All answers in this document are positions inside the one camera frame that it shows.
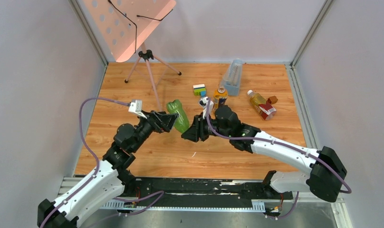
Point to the brown small block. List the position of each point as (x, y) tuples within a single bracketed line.
[(272, 100)]

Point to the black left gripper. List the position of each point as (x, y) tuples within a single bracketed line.
[(156, 119)]

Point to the yellow blue milk tea bottle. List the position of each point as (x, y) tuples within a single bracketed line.
[(220, 96)]

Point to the coloured toy brick stack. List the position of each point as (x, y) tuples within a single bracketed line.
[(200, 90)]

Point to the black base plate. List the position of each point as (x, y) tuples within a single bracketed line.
[(204, 193)]

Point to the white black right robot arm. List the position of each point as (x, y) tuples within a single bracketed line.
[(320, 172)]

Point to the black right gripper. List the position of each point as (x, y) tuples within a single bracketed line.
[(196, 132)]

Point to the red yellow tea bottle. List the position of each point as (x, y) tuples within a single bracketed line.
[(263, 107)]

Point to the green plastic bottle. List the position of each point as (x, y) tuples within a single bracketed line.
[(182, 122)]

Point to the clear blue detergent bottle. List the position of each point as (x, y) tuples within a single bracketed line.
[(231, 79)]

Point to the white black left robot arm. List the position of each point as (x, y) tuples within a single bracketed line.
[(109, 179)]

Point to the pink music stand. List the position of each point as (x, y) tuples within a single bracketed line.
[(125, 25)]

